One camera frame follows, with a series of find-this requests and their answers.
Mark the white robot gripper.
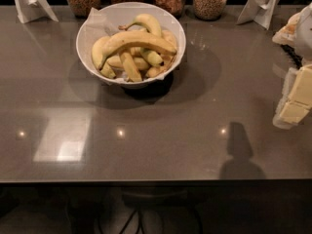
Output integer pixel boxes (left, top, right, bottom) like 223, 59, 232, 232
272, 3, 312, 130

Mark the large top yellow banana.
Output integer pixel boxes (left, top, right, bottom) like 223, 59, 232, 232
97, 31, 177, 69

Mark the right bottom yellow banana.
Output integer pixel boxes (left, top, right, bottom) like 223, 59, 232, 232
145, 30, 177, 78

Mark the small middle yellow banana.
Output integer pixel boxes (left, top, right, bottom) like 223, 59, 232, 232
140, 48, 164, 66

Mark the upper curved yellow banana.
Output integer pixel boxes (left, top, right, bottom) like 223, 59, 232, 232
118, 14, 162, 37

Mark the centre front yellow banana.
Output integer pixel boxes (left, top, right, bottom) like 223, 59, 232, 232
119, 50, 142, 82

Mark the low lying yellow banana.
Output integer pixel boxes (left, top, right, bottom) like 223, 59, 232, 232
107, 56, 150, 71

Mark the left yellow banana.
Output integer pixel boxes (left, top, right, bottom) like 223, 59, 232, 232
91, 36, 116, 79

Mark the white ceramic bowl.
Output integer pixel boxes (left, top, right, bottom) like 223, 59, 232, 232
76, 2, 186, 89

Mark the white paper bowl liner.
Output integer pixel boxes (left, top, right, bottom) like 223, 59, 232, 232
86, 8, 118, 37

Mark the right white folded card stand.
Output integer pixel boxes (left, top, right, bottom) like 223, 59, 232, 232
237, 0, 280, 30

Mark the white folded card stand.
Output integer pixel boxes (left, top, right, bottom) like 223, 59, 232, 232
237, 0, 280, 30
15, 0, 59, 23

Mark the right glass jar of grains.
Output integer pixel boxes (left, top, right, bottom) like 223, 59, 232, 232
193, 0, 227, 20

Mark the dark stool under table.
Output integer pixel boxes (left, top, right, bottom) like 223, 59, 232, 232
96, 187, 204, 234

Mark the left white folded card stand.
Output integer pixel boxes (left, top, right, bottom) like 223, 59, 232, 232
15, 0, 59, 23

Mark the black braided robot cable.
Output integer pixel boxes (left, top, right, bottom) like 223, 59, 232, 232
280, 44, 304, 70

